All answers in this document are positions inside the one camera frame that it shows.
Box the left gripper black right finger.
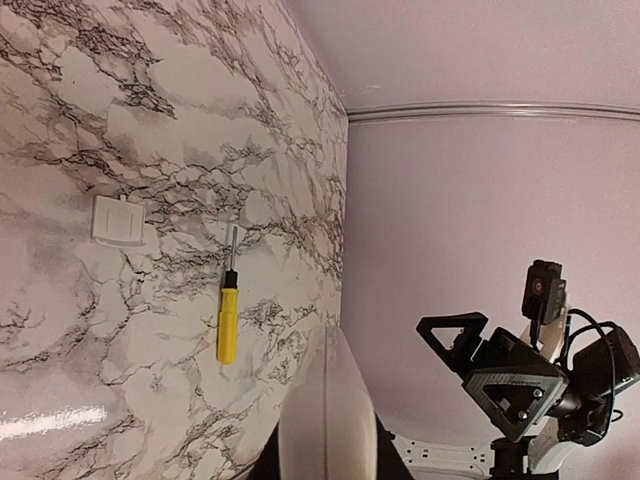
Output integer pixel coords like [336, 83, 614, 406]
[376, 417, 413, 480]

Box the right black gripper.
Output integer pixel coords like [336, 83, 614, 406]
[416, 312, 568, 441]

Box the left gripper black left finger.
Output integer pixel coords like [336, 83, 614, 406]
[247, 425, 280, 480]

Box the white remote control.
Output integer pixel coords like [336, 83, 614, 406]
[278, 326, 377, 480]

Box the white battery cover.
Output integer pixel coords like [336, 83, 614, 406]
[91, 195, 145, 248]

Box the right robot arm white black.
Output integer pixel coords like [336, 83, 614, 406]
[416, 308, 639, 479]

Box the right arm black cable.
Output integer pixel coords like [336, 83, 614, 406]
[564, 307, 626, 371]

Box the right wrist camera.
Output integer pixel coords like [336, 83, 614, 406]
[521, 259, 566, 325]

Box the yellow handled screwdriver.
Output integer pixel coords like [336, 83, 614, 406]
[217, 226, 239, 365]

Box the right aluminium frame post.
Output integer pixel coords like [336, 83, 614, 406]
[347, 101, 639, 124]

